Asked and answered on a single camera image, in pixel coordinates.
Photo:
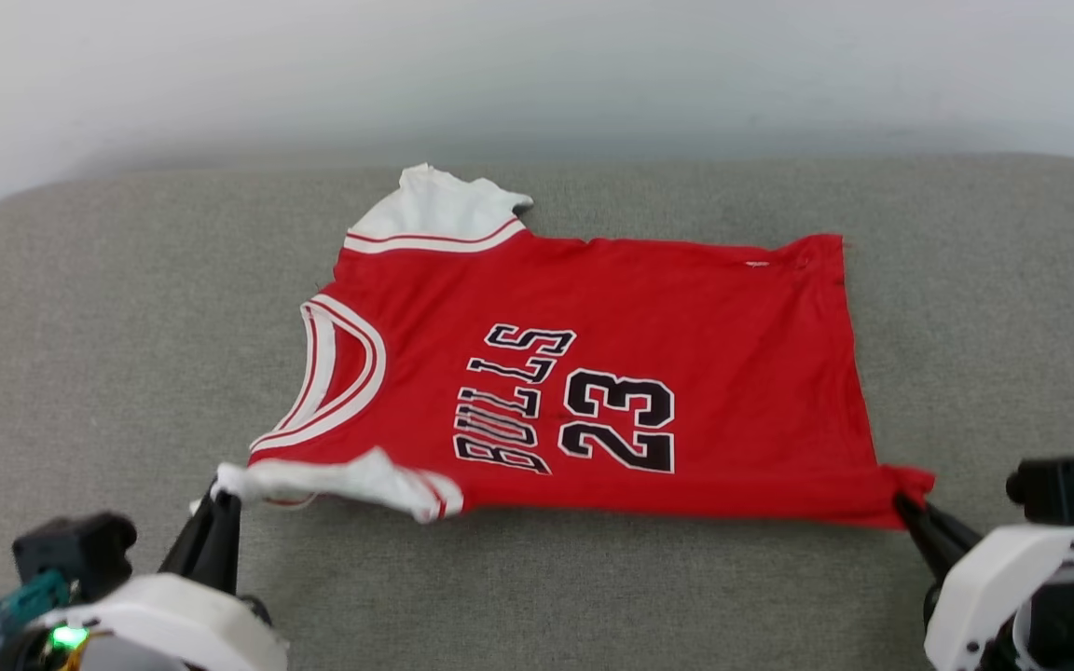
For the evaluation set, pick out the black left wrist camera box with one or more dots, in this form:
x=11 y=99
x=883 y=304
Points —
x=75 y=550

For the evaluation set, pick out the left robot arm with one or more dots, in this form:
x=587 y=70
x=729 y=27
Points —
x=52 y=652

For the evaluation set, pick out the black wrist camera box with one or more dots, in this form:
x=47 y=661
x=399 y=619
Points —
x=1059 y=489
x=75 y=550

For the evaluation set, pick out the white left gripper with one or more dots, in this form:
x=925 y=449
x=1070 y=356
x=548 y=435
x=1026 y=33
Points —
x=173 y=620

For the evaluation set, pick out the red Bulls basketball jersey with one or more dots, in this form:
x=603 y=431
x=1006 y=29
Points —
x=686 y=326

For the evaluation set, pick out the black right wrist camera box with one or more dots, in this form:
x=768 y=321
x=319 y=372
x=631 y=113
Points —
x=1059 y=489

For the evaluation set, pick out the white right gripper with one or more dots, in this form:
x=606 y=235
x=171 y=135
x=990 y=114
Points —
x=994 y=578

